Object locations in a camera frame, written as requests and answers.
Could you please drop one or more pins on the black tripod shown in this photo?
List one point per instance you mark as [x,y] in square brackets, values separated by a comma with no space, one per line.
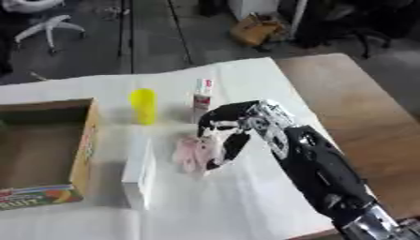
[131,34]

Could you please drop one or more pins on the white rectangular box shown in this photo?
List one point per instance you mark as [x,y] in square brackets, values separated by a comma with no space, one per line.
[139,170]

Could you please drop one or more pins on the pink soft toy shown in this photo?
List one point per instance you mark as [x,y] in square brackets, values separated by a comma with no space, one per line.
[196,153]

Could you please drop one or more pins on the black office chair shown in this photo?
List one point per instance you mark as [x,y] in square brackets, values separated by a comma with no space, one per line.
[355,22]

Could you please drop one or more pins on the open tan cardboard box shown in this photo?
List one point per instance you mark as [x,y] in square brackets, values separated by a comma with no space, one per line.
[41,153]

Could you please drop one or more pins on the white office chair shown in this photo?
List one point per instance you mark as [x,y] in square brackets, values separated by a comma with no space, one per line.
[46,22]

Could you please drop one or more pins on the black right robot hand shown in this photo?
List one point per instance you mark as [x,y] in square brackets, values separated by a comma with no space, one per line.
[227,117]

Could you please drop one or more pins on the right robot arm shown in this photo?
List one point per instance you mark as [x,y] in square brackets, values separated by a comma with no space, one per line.
[322,165]

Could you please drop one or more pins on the white cabinet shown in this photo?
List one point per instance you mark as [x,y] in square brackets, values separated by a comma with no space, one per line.
[252,7]

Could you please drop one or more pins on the white tube with red label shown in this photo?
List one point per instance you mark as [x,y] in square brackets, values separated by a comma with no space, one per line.
[202,98]

